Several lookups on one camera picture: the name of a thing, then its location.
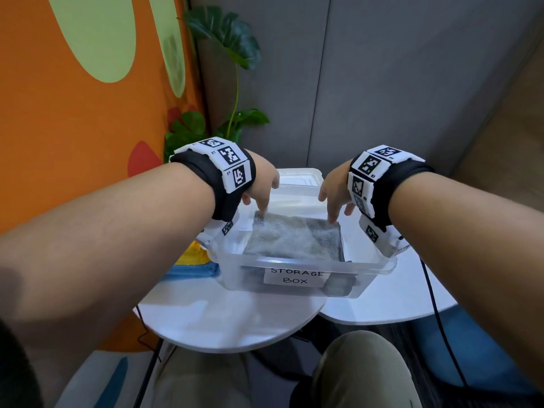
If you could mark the person's right hand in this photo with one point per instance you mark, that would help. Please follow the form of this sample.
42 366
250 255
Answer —
338 186

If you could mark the yellow towel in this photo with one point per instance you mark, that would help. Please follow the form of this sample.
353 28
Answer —
193 254

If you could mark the person's left hand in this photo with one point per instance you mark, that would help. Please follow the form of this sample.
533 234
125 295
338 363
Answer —
263 178

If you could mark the black wristband with markers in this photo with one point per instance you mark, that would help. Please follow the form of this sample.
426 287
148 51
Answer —
399 178
204 174

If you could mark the black right wristband with markers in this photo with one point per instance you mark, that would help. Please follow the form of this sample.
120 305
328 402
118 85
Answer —
399 178

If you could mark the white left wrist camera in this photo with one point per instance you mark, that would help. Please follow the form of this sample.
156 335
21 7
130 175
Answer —
212 231

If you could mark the blue towel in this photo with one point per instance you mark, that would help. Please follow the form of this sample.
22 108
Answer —
191 271

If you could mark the black left wristband with markers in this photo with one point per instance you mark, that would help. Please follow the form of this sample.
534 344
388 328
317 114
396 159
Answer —
204 174

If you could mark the person's right forearm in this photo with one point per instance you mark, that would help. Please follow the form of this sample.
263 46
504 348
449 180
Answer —
480 259

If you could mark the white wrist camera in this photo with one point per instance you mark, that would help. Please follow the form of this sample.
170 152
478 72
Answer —
386 242
212 231

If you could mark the green leafy plant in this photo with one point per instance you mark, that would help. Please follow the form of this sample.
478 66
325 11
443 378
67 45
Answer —
229 33

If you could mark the person's leg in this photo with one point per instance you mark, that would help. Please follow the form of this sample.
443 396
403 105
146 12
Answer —
199 382
365 369

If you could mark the person's left leg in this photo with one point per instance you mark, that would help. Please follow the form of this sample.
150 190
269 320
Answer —
199 382

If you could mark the person's left forearm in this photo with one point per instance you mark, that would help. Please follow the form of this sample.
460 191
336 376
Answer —
97 259

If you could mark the clear plastic storage box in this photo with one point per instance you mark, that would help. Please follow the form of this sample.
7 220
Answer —
369 254

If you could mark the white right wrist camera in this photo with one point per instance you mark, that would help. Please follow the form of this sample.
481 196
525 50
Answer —
386 242

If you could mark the person's right leg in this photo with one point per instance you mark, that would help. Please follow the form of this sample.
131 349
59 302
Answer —
365 369

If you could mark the dark green shirt sleeve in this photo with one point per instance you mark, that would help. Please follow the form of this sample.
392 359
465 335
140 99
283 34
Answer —
17 369

